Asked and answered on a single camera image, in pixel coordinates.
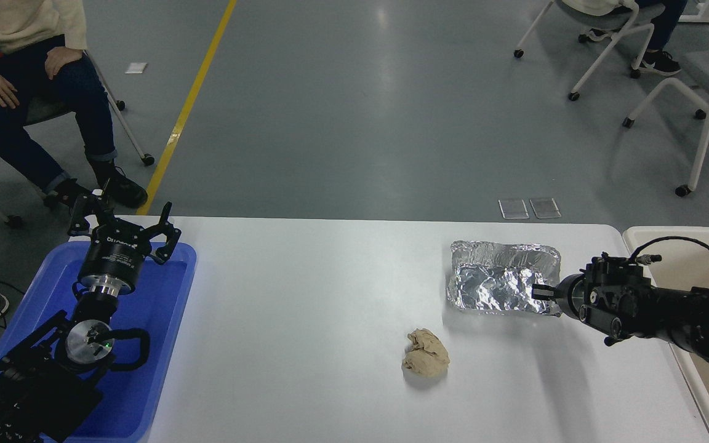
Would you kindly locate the silver foil tray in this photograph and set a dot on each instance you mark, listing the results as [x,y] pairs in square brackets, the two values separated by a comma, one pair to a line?
[490,289]

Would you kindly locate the clear floor plate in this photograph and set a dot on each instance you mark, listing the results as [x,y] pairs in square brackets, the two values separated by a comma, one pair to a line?
[512,209]
[544,208]

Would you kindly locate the right gripper black drum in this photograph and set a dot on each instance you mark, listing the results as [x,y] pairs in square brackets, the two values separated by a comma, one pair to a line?
[568,296]

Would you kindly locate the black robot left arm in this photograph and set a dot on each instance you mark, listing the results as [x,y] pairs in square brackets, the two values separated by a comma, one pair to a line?
[40,387]

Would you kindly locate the person's left hand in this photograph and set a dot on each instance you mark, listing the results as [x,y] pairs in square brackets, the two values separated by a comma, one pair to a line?
[62,58]

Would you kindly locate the blue plastic tray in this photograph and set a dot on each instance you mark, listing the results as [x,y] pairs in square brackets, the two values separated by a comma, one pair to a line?
[157,320]

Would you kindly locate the seated person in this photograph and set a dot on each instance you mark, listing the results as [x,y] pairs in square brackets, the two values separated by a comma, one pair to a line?
[4,117]

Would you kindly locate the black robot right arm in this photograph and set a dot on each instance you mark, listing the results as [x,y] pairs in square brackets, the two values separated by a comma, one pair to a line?
[699,320]

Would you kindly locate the crumpled tan paper ball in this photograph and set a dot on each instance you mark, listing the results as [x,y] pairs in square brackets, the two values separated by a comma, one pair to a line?
[426,355]

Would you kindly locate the person in black trainers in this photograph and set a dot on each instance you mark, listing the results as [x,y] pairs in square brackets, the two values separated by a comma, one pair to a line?
[662,24]

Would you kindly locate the grey chair with castors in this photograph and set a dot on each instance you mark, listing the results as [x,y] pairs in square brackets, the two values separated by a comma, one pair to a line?
[40,111]

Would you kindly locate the left gripper black drum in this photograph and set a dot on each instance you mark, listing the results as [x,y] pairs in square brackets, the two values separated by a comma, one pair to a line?
[111,258]

